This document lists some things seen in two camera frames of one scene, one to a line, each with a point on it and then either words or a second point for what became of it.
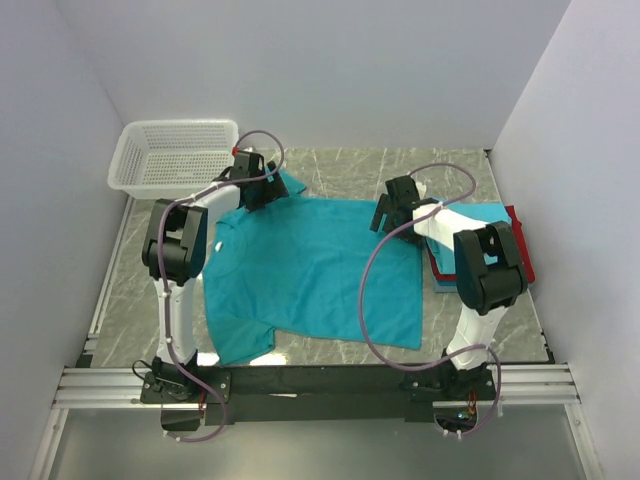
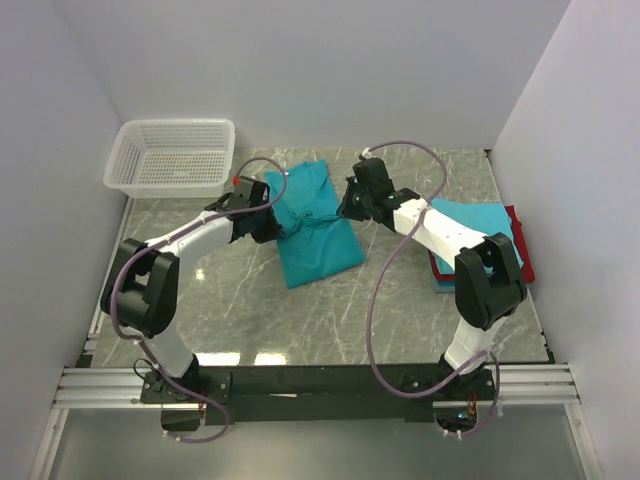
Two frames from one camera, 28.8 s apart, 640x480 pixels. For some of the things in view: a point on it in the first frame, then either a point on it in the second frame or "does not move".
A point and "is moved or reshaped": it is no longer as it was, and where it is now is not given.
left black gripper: [258, 204] → [273, 231]
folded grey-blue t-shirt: [443, 288] does not move
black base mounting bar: [323, 395] does not move
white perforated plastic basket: [169, 159] does not move
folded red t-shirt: [516, 224] does not move
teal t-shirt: [292, 267] is moved or reshaped
